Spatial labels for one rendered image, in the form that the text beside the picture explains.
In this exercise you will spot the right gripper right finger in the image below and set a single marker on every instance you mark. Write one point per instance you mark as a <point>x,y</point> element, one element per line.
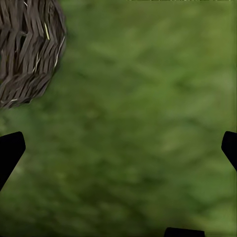
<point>229,147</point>

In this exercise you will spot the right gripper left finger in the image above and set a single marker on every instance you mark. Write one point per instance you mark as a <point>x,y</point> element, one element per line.
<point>12,147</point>

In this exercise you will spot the wicker basket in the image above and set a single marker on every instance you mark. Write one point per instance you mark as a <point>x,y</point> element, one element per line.
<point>33,31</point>

